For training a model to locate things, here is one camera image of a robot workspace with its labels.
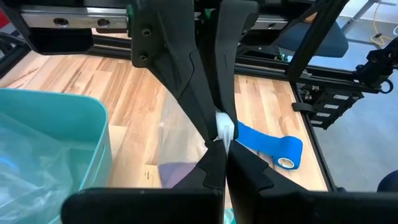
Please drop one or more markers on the clear zip bag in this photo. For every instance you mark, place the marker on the clear zip bag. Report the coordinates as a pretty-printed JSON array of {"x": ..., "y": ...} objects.
[{"x": 224, "y": 124}]

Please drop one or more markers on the white stand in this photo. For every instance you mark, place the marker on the white stand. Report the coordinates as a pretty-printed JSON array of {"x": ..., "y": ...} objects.
[{"x": 357, "y": 15}]

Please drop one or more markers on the brown paper bag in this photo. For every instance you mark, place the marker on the brown paper bag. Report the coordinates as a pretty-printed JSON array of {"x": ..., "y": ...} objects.
[{"x": 311, "y": 18}]

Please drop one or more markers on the blue bandage roll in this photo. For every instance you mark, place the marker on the blue bandage roll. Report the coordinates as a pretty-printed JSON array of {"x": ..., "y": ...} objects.
[{"x": 273, "y": 144}]

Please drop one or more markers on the purple elastic bandage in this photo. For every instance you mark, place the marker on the purple elastic bandage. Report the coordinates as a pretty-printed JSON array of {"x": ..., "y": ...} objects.
[{"x": 177, "y": 174}]

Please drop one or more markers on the dark office chair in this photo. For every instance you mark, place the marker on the dark office chair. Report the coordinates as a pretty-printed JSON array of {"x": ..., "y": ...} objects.
[{"x": 329, "y": 43}]

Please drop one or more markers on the clear plastic bin liner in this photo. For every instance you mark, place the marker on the clear plastic bin liner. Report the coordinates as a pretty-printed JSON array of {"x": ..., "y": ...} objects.
[{"x": 31, "y": 171}]

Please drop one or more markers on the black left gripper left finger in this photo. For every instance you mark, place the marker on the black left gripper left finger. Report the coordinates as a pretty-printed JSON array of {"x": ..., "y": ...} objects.
[{"x": 155, "y": 205}]

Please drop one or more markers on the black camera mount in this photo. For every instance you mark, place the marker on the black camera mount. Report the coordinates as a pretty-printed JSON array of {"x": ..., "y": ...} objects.
[{"x": 376, "y": 65}]

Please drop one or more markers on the teal plastic bin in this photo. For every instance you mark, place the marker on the teal plastic bin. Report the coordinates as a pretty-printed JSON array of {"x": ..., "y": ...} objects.
[{"x": 77, "y": 124}]

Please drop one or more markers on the black labelled electronics box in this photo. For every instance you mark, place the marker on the black labelled electronics box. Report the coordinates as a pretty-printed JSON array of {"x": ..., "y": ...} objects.
[{"x": 323, "y": 105}]

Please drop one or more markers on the red box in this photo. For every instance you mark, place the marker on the red box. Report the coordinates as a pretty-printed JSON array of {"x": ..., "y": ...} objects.
[{"x": 3, "y": 20}]

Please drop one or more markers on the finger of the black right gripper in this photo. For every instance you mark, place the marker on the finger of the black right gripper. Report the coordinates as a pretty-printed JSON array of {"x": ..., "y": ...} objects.
[
  {"x": 230, "y": 46},
  {"x": 168, "y": 40}
]

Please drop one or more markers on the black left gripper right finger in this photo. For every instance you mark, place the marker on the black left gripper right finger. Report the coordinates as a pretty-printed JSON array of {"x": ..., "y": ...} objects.
[{"x": 280, "y": 205}]

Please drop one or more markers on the black table frame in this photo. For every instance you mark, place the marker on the black table frame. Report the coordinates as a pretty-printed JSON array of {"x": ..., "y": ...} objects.
[{"x": 311, "y": 37}]

